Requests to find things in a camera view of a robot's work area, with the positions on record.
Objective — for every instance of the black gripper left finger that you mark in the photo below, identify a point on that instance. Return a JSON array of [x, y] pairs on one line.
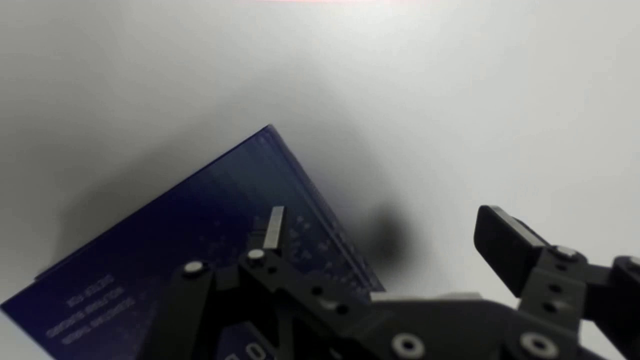
[[273, 266]]

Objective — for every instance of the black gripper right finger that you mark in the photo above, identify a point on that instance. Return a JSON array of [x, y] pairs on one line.
[[513, 250]]

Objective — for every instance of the blue hardcover book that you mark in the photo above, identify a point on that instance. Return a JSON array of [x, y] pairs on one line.
[[167, 261]]

